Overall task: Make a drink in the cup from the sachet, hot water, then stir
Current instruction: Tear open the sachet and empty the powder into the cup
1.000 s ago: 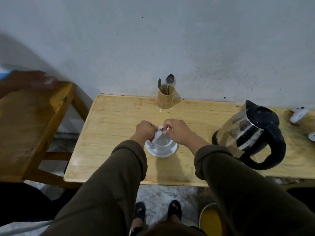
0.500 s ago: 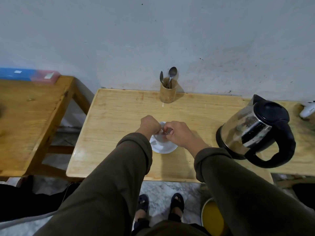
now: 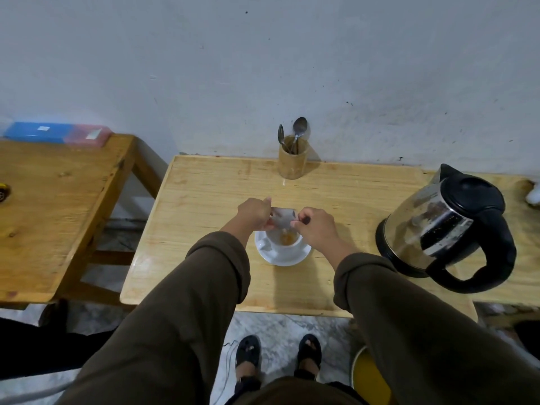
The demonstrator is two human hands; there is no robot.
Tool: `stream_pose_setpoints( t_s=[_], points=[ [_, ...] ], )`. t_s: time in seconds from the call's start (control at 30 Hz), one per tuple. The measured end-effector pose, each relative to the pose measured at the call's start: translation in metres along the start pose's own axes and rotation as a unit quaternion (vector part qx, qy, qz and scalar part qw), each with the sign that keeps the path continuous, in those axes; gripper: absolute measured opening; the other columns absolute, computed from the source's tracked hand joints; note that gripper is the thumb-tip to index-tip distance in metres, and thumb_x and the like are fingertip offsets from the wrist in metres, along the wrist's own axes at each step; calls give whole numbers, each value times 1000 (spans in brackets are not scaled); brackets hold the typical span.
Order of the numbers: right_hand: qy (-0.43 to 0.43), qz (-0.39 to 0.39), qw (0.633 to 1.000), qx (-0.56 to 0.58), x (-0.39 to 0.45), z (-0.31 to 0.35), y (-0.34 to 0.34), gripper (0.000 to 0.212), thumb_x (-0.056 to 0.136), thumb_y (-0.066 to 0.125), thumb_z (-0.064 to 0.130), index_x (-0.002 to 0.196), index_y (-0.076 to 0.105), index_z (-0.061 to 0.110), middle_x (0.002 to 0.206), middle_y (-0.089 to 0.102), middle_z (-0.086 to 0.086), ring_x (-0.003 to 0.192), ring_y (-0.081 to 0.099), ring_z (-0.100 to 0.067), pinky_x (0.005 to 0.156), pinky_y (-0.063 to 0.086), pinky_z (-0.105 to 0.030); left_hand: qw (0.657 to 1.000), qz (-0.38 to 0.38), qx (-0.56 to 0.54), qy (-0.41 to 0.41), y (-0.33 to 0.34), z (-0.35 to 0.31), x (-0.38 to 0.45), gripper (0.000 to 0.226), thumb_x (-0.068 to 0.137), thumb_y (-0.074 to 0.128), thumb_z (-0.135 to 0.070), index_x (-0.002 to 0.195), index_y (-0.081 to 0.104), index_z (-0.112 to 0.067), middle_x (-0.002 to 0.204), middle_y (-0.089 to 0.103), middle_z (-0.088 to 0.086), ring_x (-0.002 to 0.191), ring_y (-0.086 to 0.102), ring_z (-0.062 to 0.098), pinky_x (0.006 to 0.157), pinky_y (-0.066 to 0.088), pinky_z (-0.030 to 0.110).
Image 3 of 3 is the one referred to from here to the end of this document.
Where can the person's right hand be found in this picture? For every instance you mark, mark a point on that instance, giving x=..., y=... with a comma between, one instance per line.
x=319, y=231

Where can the person's left hand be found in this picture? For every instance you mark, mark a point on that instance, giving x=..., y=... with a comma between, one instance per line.
x=252, y=214

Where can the person's right thumb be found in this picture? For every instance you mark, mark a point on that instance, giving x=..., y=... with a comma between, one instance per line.
x=302, y=215

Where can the person's left thumb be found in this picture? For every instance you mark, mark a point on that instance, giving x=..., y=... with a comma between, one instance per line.
x=267, y=205

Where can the small silver sachet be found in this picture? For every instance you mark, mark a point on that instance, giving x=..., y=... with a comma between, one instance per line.
x=283, y=218

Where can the person's left forearm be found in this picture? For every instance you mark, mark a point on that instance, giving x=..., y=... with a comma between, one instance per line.
x=177, y=316

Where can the person's right forearm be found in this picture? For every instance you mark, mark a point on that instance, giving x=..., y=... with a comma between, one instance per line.
x=426, y=333

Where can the white cup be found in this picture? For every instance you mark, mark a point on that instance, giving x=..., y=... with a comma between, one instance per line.
x=279, y=244

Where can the white saucer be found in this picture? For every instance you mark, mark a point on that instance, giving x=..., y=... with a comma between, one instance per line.
x=291, y=258

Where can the bamboo utensil holder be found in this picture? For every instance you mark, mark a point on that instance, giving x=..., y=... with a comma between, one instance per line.
x=292, y=163

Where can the small metal spoon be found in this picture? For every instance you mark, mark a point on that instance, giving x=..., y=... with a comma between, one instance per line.
x=281, y=135

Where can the large metal spoon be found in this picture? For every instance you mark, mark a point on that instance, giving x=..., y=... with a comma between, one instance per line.
x=298, y=129

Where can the person's right black sandal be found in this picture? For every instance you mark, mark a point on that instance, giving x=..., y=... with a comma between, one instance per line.
x=309, y=350

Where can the person's black sandal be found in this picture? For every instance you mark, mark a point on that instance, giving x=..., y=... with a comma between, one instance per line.
x=309, y=350
x=248, y=350

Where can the person's left black sandal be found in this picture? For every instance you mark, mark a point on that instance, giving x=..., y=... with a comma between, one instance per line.
x=248, y=350

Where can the person's dark clothing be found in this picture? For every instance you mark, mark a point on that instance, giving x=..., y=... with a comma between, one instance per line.
x=295, y=393

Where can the yellow round stool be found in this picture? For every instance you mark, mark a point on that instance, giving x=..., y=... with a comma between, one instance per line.
x=369, y=381

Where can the pink plastic box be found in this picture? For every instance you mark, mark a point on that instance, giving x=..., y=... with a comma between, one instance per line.
x=87, y=135

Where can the dark wooden table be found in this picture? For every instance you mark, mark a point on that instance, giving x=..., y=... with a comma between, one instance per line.
x=55, y=215

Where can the white object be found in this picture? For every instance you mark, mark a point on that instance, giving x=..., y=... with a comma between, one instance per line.
x=534, y=194

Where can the blue plastic box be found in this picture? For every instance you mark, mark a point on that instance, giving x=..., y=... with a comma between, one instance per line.
x=36, y=132

